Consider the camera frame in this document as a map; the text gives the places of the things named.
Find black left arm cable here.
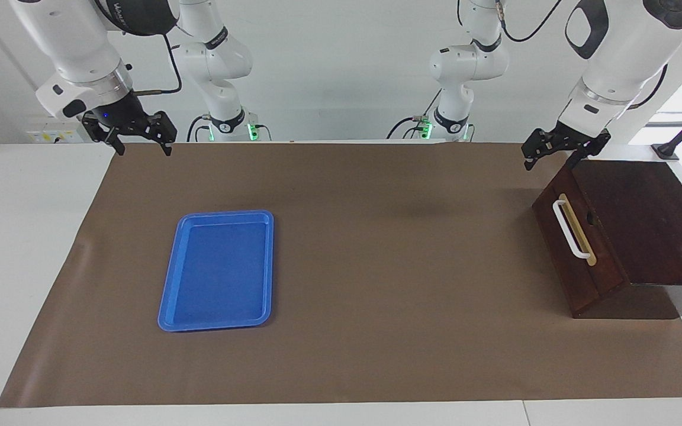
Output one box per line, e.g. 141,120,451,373
494,0,564,44

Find dark wooden drawer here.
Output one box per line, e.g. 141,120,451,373
532,163,630,317

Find white wall power socket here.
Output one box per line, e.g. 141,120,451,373
26,129,82,144

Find white drawer handle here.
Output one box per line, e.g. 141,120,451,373
552,200,591,261

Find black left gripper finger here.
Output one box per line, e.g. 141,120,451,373
522,128,547,172
564,133,612,171

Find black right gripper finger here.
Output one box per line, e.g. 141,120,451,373
152,110,178,157
82,112,126,157

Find dark wooden drawer cabinet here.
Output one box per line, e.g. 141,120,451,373
532,160,682,320

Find black left base cable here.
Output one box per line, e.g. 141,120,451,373
385,89,443,141

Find black base cable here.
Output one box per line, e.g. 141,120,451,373
385,89,443,141
186,114,215,143

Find black right base cable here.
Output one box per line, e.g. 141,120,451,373
186,114,215,143

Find blue plastic tray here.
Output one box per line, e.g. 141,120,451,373
157,209,275,333

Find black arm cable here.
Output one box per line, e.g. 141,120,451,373
133,33,184,96
494,0,564,44

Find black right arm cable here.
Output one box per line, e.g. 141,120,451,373
133,33,184,96

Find brown table mat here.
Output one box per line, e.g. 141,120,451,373
0,141,682,409

